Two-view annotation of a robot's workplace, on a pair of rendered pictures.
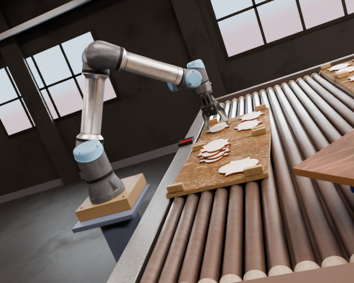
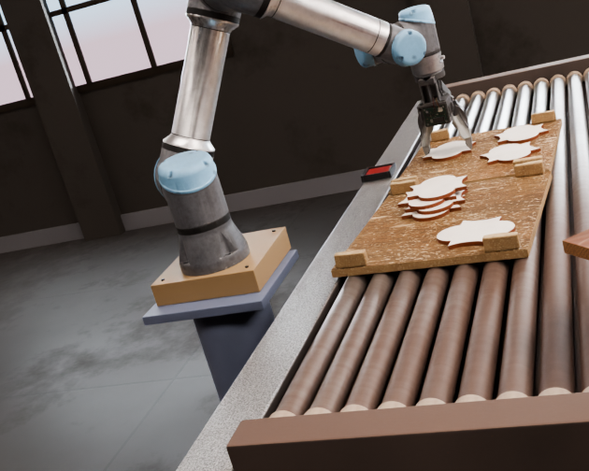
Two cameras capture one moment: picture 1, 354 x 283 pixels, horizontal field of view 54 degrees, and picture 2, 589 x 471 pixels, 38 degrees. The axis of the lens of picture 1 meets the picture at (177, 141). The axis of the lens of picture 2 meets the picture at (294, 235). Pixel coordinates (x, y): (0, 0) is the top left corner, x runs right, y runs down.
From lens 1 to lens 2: 35 cm
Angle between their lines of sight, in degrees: 6
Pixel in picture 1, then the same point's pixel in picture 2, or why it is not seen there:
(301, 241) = (557, 362)
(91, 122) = (195, 115)
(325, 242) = not seen: outside the picture
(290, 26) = not seen: outside the picture
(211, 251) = (406, 366)
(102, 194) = (207, 258)
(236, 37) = not seen: outside the picture
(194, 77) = (411, 45)
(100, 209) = (200, 287)
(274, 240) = (514, 357)
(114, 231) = (222, 332)
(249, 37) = not seen: outside the picture
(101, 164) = (210, 199)
